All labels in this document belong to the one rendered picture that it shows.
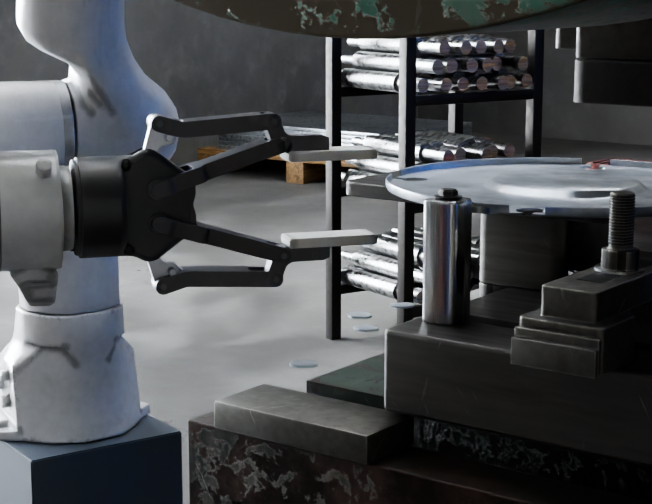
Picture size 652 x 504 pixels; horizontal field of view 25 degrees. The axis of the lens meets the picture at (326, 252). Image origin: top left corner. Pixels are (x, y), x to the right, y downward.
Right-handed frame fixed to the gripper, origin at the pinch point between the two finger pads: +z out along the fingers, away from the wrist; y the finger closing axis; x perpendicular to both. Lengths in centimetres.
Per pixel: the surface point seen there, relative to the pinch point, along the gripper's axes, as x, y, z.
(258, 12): -34.5, 14.7, -13.8
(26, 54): 562, -14, 17
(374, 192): 6.4, -0.8, 5.3
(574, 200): -7.1, -0.1, 16.9
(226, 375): 226, -76, 37
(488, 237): -0.1, -3.9, 12.8
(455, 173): 9.7, 0.1, 13.6
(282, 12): -35.7, 14.7, -12.9
